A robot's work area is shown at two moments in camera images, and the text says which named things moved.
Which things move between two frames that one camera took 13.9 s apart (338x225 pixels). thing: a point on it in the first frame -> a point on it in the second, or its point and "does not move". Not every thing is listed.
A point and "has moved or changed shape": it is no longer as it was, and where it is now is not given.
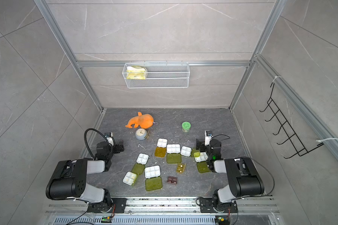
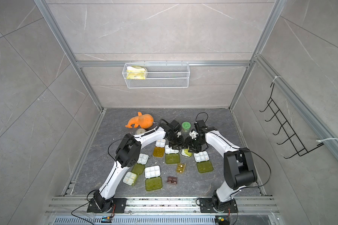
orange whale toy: x=145 y=121 does not move
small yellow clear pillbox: x=180 y=168 does not move
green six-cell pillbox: x=153 y=180 does not move
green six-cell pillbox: x=202 y=164 does not move
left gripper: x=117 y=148 -> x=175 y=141
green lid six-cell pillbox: x=173 y=155 does not move
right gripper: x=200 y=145 -> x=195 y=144
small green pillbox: x=195 y=153 has moved or changed shape
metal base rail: x=260 y=210 does not move
